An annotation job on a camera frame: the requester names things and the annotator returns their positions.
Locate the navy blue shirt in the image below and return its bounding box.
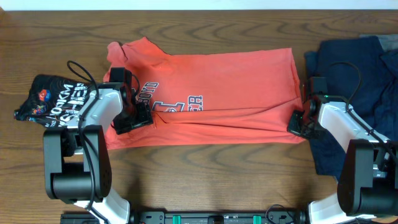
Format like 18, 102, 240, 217
303, 35, 398, 181

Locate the black printed shirt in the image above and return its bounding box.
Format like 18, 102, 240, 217
14, 75, 93, 128

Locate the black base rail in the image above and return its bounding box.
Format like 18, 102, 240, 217
60, 205, 310, 224

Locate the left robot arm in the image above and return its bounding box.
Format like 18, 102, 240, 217
44, 67, 153, 223

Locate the grey garment under pile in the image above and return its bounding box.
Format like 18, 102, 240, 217
359, 34, 398, 52

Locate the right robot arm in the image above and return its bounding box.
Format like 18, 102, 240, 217
287, 77, 397, 223

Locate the red soccer t-shirt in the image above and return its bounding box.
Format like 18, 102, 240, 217
106, 38, 302, 149

